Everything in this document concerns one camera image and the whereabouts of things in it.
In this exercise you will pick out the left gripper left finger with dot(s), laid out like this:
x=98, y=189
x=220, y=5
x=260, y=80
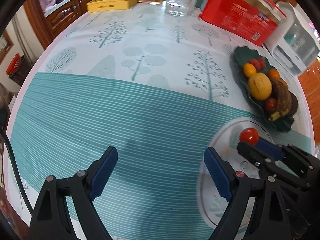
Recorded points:
x=51, y=218

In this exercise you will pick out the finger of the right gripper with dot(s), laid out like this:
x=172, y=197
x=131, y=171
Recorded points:
x=290, y=158
x=267, y=166

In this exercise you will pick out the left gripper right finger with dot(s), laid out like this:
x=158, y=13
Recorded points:
x=269, y=218

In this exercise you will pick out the cherry tomato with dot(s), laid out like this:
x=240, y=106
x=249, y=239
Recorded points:
x=270, y=105
x=250, y=136

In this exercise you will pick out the cherry tomato top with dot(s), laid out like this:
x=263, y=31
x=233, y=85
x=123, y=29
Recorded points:
x=270, y=105

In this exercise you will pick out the dark avocado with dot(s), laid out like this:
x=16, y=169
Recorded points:
x=293, y=104

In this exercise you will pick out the overripe brown banana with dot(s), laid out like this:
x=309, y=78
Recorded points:
x=284, y=100

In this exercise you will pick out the large yellow orange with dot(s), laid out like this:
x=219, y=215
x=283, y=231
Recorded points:
x=260, y=86

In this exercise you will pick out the small orange tangerine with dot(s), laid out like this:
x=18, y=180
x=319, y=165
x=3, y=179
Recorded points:
x=248, y=70

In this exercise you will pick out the wooden sideboard right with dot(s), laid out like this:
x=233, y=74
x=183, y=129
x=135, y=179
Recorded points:
x=309, y=81

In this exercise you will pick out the white countertop appliance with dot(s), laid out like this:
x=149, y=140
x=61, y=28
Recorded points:
x=293, y=43

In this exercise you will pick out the tree pattern tablecloth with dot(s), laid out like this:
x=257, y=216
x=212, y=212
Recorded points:
x=158, y=88

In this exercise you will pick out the red paper cup package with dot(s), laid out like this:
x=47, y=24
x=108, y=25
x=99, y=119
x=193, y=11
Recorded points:
x=253, y=20

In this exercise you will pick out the red basket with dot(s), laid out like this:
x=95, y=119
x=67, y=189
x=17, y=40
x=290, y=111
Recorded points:
x=14, y=64

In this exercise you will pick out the clear drinking glass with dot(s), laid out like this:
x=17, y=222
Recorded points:
x=177, y=8

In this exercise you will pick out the wooden kitchen cabinet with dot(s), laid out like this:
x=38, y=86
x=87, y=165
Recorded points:
x=48, y=25

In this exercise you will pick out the yellow tin box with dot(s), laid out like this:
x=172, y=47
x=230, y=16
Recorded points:
x=107, y=5

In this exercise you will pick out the wooden wall niche frame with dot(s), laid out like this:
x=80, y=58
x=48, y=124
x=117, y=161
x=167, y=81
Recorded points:
x=6, y=44

